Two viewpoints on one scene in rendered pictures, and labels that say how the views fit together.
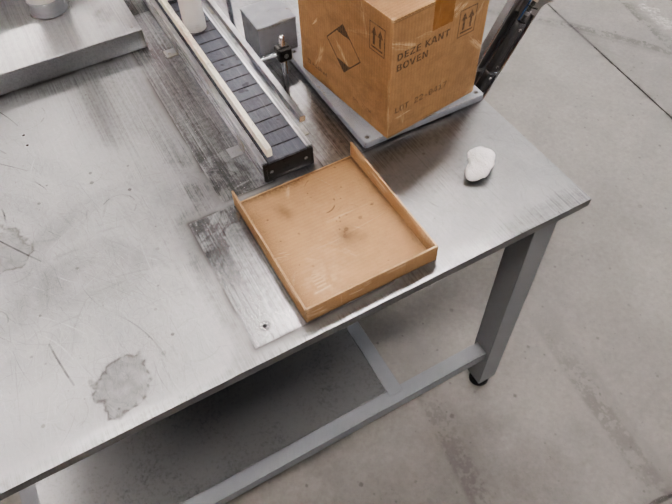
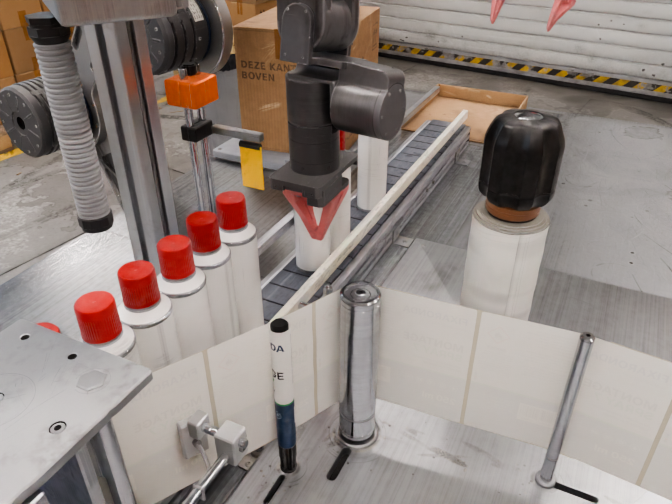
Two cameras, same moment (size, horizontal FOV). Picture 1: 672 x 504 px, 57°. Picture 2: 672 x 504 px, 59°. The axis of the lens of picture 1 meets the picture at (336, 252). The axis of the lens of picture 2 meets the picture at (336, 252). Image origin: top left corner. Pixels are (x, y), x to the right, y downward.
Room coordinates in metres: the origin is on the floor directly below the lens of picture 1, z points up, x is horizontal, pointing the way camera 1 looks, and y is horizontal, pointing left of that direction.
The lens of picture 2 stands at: (1.92, 1.02, 1.39)
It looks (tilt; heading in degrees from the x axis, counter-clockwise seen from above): 33 degrees down; 233
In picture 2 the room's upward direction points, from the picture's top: straight up
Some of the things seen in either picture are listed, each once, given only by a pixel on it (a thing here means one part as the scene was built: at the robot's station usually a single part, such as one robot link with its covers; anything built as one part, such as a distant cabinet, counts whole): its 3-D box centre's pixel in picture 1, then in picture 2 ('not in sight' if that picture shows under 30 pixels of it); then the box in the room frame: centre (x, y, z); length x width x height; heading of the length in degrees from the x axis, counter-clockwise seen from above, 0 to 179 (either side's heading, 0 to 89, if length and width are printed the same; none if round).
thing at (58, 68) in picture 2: not in sight; (74, 131); (1.80, 0.44, 1.18); 0.04 x 0.04 x 0.21
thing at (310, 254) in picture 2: not in sight; (311, 205); (1.49, 0.40, 0.98); 0.05 x 0.05 x 0.20
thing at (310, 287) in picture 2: (170, 12); (378, 211); (1.33, 0.36, 0.91); 1.07 x 0.01 x 0.02; 27
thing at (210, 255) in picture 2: not in sight; (212, 296); (1.71, 0.51, 0.98); 0.05 x 0.05 x 0.20
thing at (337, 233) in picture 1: (331, 224); (466, 112); (0.72, 0.01, 0.85); 0.30 x 0.26 x 0.04; 27
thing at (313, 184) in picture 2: not in sight; (314, 149); (1.56, 0.51, 1.12); 0.10 x 0.07 x 0.07; 27
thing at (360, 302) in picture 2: not in sight; (358, 368); (1.64, 0.69, 0.97); 0.05 x 0.05 x 0.19
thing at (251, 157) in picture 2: not in sight; (251, 165); (1.61, 0.44, 1.09); 0.03 x 0.01 x 0.06; 117
